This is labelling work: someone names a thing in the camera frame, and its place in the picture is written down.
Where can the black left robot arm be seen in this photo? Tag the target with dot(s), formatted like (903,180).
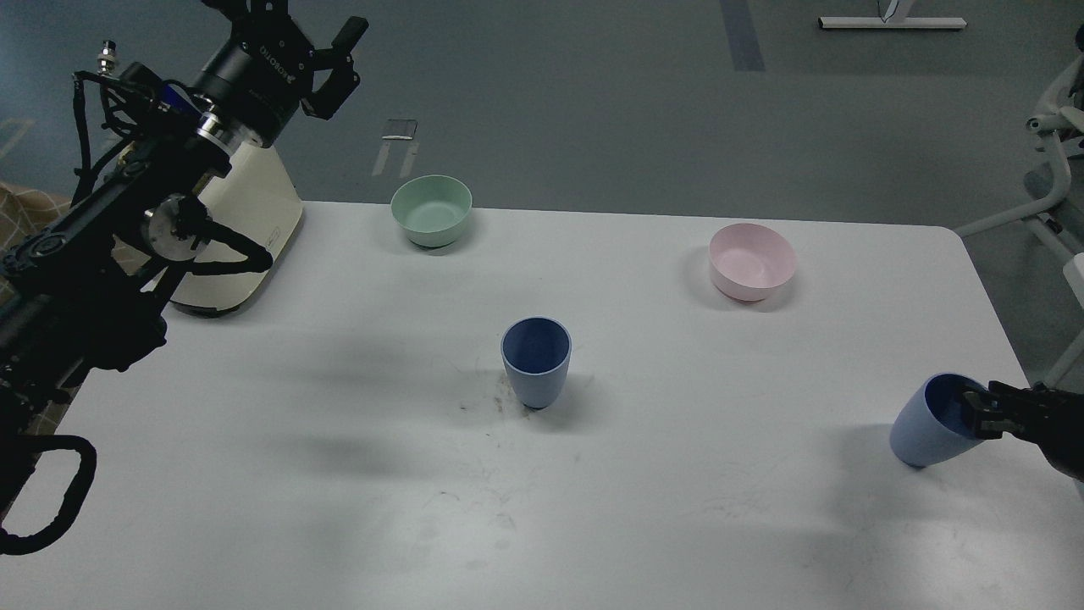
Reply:
(89,287)

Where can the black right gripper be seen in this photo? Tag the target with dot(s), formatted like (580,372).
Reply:
(1052,419)

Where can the white stand foot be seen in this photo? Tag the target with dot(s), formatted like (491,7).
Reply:
(894,17)

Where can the pink bowl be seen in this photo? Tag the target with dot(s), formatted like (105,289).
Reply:
(748,262)

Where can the mint green bowl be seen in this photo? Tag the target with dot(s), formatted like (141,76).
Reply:
(433,211)

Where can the blue cup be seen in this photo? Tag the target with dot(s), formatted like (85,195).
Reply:
(935,424)
(536,354)

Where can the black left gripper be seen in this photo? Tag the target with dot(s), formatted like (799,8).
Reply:
(269,68)

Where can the checkered cloth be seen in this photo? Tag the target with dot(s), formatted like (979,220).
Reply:
(25,212)

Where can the cream white toaster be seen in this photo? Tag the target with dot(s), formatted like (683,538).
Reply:
(257,199)

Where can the white office chair base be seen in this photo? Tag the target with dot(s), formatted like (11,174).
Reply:
(1029,255)

